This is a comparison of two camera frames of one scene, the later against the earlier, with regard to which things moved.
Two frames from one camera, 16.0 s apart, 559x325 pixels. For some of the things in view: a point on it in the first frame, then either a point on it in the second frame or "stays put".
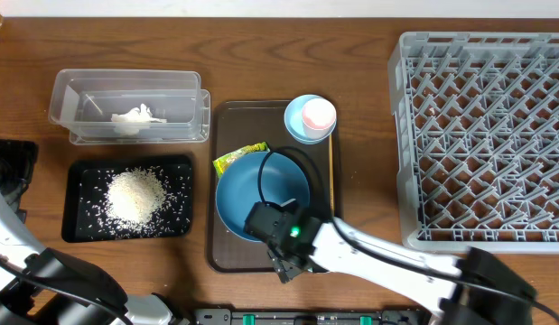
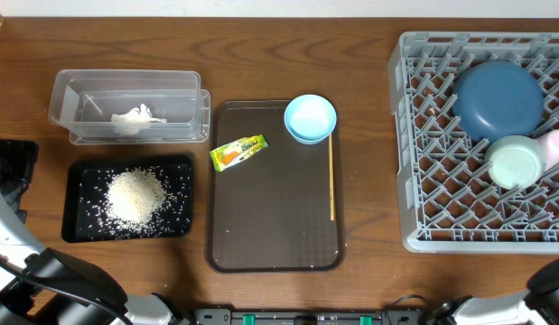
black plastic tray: x=121 y=199 stays put
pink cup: x=319 y=117 to x=555 y=145
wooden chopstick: x=331 y=174 stays put
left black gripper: x=21 y=156 stays put
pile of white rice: x=135 y=196 stays put
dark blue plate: x=238 y=189 to x=498 y=98
